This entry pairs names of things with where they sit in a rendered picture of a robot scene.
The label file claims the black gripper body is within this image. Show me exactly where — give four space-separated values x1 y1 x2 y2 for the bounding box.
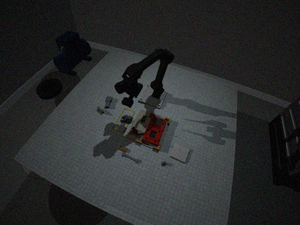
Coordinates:
121 83 143 107

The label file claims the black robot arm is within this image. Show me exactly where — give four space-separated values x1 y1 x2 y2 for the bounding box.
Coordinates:
114 48 174 99

